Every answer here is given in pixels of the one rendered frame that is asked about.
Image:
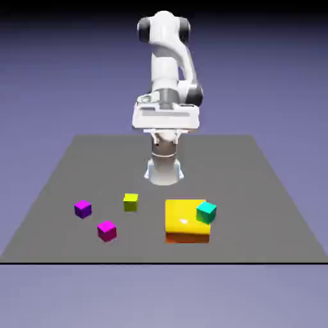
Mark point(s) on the large yellow box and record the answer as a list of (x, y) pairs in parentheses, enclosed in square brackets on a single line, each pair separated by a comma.
[(183, 217)]

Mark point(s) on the small teal cube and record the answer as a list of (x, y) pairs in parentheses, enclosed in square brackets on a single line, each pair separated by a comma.
[(206, 212)]

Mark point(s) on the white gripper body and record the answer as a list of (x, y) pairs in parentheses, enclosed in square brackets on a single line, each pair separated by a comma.
[(166, 120)]

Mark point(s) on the small yellow-green cube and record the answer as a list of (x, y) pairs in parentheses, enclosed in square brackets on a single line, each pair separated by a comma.
[(130, 203)]

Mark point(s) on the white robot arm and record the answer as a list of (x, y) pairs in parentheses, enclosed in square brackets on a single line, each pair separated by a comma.
[(164, 71)]

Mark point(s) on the small purple cube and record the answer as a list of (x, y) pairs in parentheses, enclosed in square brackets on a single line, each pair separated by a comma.
[(83, 209)]

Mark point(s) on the small magenta cube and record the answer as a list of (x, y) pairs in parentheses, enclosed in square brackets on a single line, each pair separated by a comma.
[(107, 231)]

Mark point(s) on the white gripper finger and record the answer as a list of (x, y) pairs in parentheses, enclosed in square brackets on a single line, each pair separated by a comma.
[(155, 138), (176, 137)]

